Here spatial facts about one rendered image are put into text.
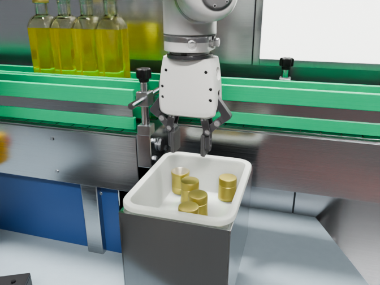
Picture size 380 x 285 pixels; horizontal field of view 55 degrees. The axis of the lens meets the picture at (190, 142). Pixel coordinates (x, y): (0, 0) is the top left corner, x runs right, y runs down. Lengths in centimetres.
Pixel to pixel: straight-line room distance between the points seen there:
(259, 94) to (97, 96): 32
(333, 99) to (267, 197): 40
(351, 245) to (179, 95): 69
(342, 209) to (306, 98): 41
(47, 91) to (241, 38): 45
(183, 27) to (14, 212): 65
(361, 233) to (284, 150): 42
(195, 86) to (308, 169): 30
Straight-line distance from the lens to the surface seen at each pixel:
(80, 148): 79
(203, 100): 60
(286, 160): 76
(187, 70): 59
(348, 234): 109
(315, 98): 74
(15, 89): 86
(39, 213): 96
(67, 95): 78
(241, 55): 90
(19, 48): 121
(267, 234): 96
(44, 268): 90
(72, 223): 92
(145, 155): 72
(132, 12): 97
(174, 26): 57
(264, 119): 75
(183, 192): 68
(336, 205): 105
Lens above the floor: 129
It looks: 21 degrees down
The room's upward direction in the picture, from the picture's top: straight up
